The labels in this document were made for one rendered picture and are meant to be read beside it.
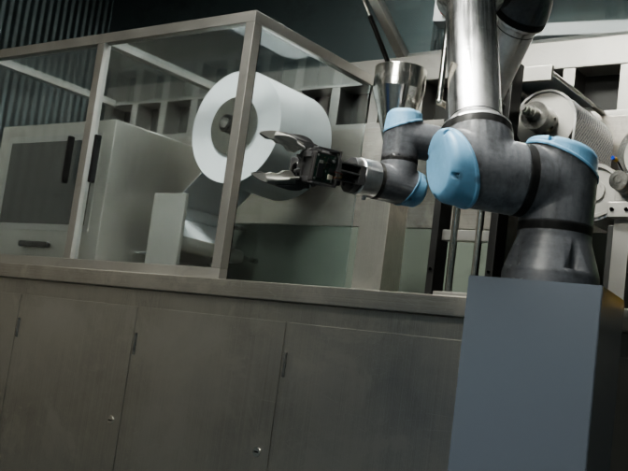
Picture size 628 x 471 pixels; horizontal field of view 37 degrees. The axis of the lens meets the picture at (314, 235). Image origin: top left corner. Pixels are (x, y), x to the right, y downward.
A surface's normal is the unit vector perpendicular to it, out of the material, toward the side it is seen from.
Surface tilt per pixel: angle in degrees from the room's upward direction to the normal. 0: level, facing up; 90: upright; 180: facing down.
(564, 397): 90
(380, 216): 90
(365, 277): 90
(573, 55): 90
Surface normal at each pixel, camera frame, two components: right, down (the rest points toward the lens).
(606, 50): -0.59, -0.18
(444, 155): -0.96, -0.04
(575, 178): 0.22, -0.09
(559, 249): -0.08, -0.43
